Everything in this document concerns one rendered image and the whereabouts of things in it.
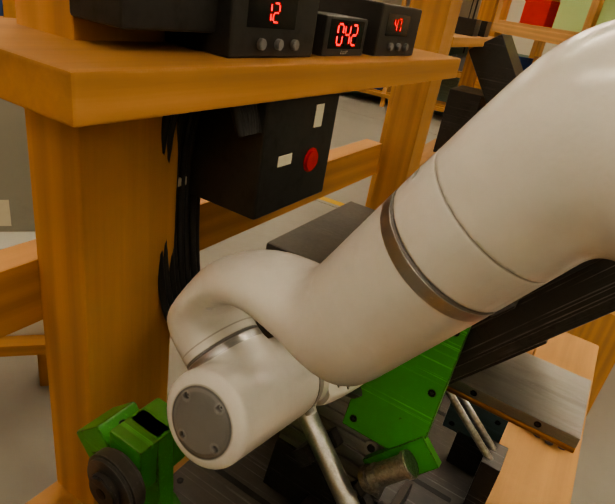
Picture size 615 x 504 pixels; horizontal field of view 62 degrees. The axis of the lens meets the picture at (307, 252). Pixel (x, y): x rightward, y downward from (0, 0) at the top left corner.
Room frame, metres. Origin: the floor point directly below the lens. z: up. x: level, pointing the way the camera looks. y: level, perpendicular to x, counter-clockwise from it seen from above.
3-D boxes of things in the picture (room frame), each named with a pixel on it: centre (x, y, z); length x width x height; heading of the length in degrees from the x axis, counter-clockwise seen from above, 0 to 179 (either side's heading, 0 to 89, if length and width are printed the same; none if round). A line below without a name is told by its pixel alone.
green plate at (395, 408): (0.59, -0.17, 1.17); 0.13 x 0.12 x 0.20; 152
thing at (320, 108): (0.69, 0.08, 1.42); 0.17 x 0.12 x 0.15; 152
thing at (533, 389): (0.71, -0.28, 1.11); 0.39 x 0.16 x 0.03; 62
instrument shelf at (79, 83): (0.81, 0.08, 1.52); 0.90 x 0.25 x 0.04; 152
